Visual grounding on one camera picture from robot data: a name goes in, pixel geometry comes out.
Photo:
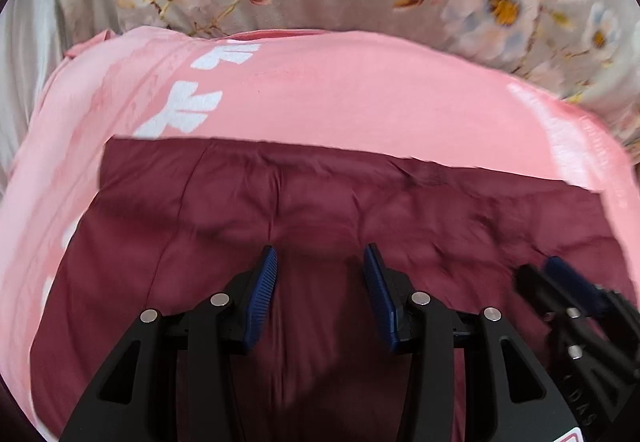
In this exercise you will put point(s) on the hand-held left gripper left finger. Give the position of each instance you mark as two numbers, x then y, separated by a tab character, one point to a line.
260	302

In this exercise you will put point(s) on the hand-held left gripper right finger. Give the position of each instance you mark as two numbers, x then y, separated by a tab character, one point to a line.
381	302

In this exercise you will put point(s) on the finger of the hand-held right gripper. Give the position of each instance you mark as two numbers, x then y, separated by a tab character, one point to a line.
575	279
540	287

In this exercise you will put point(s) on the maroon quilted jacket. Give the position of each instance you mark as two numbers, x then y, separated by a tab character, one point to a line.
200	222

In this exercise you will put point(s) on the pink printed blanket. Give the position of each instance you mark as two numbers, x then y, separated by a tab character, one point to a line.
350	97

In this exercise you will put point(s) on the white satin curtain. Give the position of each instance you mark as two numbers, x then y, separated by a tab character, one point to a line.
25	52

